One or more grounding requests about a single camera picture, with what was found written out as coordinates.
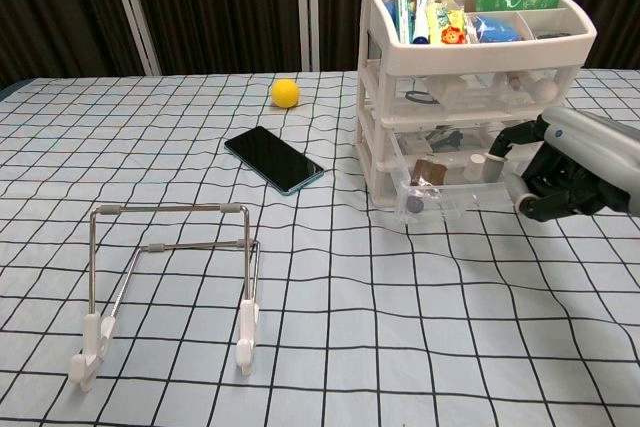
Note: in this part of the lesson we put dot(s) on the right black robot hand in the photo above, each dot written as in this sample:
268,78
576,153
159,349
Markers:
585,167

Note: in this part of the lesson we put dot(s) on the clear drawer with brown packet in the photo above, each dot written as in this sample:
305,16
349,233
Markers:
460,197

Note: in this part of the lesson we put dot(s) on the white round ball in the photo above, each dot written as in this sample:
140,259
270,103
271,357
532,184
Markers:
545,89

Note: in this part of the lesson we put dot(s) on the small white bottle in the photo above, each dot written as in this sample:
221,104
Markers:
475,167

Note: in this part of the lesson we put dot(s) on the brown snack packet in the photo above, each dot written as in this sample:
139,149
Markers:
430,173

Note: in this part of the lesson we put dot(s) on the blue plastic pack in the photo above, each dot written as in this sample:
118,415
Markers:
495,29

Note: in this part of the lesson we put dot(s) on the dark round disc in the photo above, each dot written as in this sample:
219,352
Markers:
416,204

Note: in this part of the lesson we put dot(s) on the yellow snack packet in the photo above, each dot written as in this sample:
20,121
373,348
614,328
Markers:
447,27

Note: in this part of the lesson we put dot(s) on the blue cap marker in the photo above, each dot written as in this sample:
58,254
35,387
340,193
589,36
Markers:
421,12

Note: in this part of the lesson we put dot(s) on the red cap marker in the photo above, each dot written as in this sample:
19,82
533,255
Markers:
402,2

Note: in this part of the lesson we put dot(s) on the blue checkered tablecloth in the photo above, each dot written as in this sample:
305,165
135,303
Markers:
350,297

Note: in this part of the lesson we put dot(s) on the yellow ball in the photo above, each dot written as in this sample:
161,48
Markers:
285,93

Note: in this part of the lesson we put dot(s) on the black smartphone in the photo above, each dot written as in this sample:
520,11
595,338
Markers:
272,159

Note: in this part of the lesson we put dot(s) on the black folding screen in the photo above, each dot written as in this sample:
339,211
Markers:
307,7

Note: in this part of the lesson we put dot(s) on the white plastic drawer organizer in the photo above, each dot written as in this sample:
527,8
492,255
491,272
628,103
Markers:
475,54

